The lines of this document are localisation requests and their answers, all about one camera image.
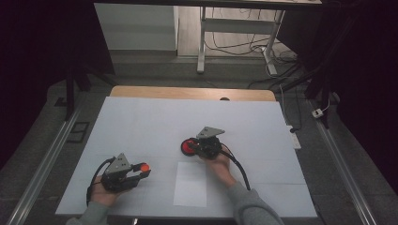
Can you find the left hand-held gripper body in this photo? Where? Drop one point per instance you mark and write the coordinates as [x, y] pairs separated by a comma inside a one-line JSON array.
[[117, 181]]

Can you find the round red ink pad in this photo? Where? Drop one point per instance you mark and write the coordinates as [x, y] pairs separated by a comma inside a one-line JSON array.
[[187, 148]]

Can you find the dark table grommet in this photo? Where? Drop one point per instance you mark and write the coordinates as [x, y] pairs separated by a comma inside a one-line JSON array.
[[224, 99]]

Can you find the black stand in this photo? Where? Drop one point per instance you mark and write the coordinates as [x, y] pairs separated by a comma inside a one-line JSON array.
[[69, 93]]

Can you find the white power strip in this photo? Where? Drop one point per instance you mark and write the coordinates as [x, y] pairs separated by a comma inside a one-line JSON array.
[[295, 139]]

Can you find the white desk frame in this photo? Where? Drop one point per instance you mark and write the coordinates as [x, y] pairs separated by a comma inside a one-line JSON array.
[[202, 40]]

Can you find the person's right hand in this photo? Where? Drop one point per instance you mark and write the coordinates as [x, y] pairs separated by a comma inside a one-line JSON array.
[[220, 170]]

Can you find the metal floor rail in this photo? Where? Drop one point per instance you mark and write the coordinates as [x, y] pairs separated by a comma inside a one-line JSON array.
[[43, 165], [341, 168]]

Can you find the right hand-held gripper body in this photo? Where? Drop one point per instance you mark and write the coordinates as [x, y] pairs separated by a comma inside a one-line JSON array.
[[209, 146]]

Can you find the white cabinet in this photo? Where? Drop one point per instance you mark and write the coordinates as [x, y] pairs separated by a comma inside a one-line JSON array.
[[137, 28]]

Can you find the small white adapter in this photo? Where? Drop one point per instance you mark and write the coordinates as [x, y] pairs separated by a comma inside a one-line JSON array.
[[317, 113]]

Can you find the large white table mat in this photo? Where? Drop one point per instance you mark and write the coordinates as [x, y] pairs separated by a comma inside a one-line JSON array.
[[150, 125]]

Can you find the person's left hand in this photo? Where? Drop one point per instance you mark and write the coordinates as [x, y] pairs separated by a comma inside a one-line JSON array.
[[104, 195]]

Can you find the white paper sheet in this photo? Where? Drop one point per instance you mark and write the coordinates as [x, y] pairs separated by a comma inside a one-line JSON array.
[[190, 187]]

